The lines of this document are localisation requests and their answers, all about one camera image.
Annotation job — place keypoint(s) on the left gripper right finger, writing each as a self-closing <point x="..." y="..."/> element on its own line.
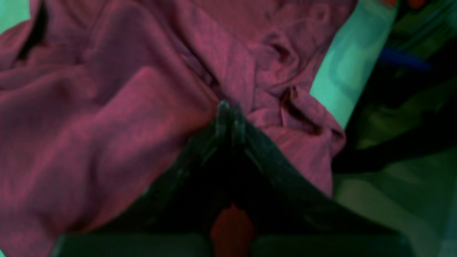
<point x="293" y="218"/>

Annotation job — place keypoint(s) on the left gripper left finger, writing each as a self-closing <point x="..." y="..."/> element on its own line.
<point x="175" y="214"/>

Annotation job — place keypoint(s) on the red long-sleeve T-shirt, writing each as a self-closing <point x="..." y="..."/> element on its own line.
<point x="98" y="97"/>

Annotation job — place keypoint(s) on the green table cloth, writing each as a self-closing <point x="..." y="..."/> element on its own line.
<point x="351" y="58"/>

